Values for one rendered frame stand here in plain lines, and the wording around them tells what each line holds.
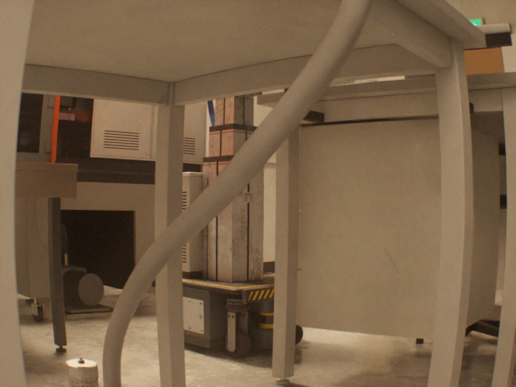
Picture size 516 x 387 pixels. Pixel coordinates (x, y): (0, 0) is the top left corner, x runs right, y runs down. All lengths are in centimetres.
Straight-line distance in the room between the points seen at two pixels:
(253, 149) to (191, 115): 278
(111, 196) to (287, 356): 144
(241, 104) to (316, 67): 185
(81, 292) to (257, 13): 229
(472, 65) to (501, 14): 388
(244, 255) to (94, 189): 89
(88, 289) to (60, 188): 105
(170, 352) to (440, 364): 75
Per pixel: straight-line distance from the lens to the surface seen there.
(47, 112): 222
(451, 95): 106
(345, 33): 61
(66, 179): 215
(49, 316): 294
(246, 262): 242
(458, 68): 107
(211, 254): 245
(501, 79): 147
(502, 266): 271
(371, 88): 163
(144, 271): 84
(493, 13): 575
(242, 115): 246
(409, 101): 163
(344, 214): 181
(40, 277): 279
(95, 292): 311
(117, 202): 302
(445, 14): 96
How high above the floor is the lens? 55
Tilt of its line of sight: 1 degrees up
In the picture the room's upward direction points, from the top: 1 degrees clockwise
